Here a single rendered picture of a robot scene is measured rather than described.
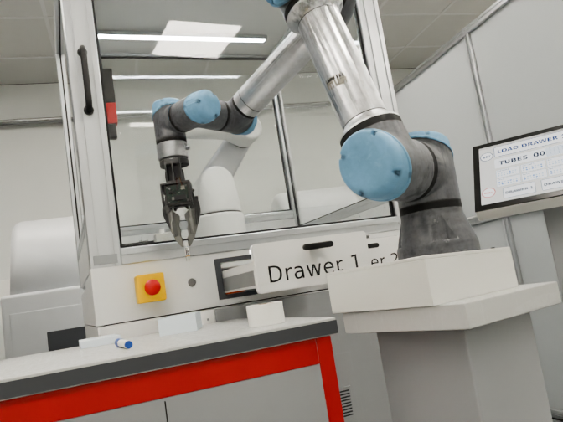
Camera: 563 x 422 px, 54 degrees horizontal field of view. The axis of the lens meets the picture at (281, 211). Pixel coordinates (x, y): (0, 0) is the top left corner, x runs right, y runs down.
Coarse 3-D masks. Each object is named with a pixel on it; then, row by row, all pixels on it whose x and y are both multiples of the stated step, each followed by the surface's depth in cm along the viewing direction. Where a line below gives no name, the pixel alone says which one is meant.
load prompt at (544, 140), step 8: (544, 136) 179; (552, 136) 177; (560, 136) 176; (512, 144) 184; (520, 144) 182; (528, 144) 180; (536, 144) 179; (544, 144) 177; (496, 152) 185; (504, 152) 183; (512, 152) 181
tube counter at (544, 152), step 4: (560, 144) 173; (544, 148) 176; (548, 148) 175; (552, 148) 174; (556, 148) 173; (560, 148) 172; (532, 152) 177; (536, 152) 176; (540, 152) 175; (544, 152) 175; (548, 152) 174; (552, 152) 173; (556, 152) 172; (560, 152) 171; (536, 156) 175; (540, 156) 174; (544, 156) 174; (548, 156) 173
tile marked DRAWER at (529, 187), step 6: (510, 186) 172; (516, 186) 171; (522, 186) 170; (528, 186) 169; (534, 186) 167; (504, 192) 172; (510, 192) 170; (516, 192) 169; (522, 192) 168; (528, 192) 167; (534, 192) 166
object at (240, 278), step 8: (248, 264) 133; (224, 272) 153; (232, 272) 145; (240, 272) 139; (248, 272) 132; (224, 280) 153; (232, 280) 145; (240, 280) 139; (248, 280) 133; (224, 288) 153; (232, 288) 146; (240, 288) 140; (248, 288) 134
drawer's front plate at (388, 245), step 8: (368, 240) 170; (376, 240) 171; (384, 240) 172; (392, 240) 174; (376, 248) 171; (384, 248) 172; (392, 248) 173; (376, 256) 170; (384, 256) 171; (392, 256) 172
